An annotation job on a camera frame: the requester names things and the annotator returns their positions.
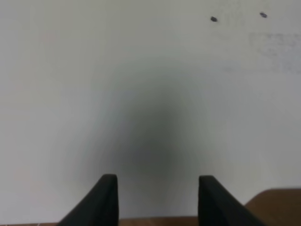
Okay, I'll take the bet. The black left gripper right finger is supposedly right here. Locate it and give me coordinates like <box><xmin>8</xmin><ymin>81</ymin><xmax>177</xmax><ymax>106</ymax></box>
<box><xmin>198</xmin><ymin>176</ymin><xmax>264</xmax><ymax>226</ymax></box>

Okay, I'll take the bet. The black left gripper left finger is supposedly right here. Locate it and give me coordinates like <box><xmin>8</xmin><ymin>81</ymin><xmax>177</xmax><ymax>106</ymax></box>
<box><xmin>58</xmin><ymin>174</ymin><xmax>118</xmax><ymax>226</ymax></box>

